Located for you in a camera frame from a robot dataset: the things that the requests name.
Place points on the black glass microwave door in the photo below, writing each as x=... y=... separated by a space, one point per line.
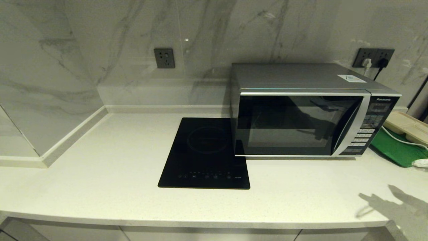
x=284 y=127

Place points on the grey cabinet front panel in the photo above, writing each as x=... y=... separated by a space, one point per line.
x=334 y=235

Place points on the black power plug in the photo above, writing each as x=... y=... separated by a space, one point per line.
x=383 y=63

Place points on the grey double wall socket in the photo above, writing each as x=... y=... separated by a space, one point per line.
x=376 y=53

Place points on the green plastic tray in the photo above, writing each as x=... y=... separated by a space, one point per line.
x=398 y=152

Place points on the white label sticker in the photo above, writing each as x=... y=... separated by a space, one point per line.
x=351 y=78

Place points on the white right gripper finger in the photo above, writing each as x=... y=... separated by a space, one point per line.
x=422 y=161
x=421 y=165

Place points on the grey single wall socket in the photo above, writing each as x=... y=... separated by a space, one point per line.
x=164 y=58

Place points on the black induction cooktop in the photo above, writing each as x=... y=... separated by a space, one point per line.
x=200 y=154

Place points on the white power plug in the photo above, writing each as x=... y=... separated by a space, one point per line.
x=366 y=63

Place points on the silver Panasonic microwave oven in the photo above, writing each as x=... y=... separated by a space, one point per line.
x=294 y=77

